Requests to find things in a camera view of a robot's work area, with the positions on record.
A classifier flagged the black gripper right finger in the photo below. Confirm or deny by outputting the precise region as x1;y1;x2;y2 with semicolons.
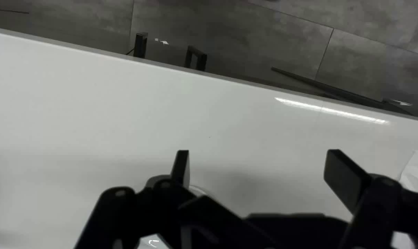
322;148;418;249

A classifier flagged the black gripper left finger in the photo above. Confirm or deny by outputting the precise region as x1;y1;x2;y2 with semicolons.
75;149;280;249

